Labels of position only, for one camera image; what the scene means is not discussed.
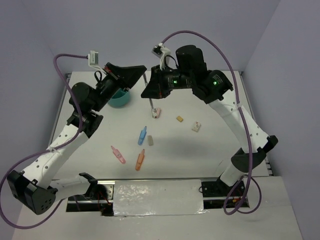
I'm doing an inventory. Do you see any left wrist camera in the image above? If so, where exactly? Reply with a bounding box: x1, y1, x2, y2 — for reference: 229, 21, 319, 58
88, 50, 103, 71

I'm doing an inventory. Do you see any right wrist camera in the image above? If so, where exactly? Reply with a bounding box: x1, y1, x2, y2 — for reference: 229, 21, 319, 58
152, 42, 171, 70

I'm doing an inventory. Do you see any yellow eraser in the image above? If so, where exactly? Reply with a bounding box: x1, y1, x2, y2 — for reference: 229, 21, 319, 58
176, 116, 184, 122

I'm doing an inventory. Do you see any silver foil sheet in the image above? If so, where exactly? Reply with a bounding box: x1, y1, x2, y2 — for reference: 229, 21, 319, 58
113, 179, 206, 217

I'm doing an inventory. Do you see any orange stubby highlighter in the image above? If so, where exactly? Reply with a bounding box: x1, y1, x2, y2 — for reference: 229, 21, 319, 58
135, 149, 145, 171

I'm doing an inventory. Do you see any pink grey mini stapler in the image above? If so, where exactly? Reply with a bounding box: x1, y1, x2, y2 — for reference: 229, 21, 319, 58
151, 108, 161, 119

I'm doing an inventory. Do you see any teal round organizer container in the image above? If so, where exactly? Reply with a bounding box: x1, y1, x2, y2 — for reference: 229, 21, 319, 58
107, 89, 131, 108

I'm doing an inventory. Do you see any blue stubby highlighter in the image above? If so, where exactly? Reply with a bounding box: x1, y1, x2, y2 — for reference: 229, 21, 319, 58
137, 126, 147, 146

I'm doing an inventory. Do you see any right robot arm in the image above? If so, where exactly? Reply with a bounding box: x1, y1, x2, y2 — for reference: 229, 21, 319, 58
141, 43, 278, 196

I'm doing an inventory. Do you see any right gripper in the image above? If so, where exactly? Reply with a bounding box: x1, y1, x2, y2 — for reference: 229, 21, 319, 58
140, 62, 194, 97

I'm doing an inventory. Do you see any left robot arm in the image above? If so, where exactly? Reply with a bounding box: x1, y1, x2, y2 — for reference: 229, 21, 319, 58
7, 62, 147, 215

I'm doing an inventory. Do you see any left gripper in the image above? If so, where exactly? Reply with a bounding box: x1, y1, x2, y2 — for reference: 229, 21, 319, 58
93, 65, 150, 114

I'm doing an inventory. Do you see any grey eraser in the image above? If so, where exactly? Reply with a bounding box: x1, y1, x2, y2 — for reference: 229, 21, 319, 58
147, 135, 154, 146

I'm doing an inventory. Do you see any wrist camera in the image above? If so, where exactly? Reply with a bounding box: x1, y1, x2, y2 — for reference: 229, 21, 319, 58
152, 42, 171, 70
88, 50, 103, 71

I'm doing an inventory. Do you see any pink stubby highlighter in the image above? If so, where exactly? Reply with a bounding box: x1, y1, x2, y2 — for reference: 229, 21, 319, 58
111, 145, 126, 164

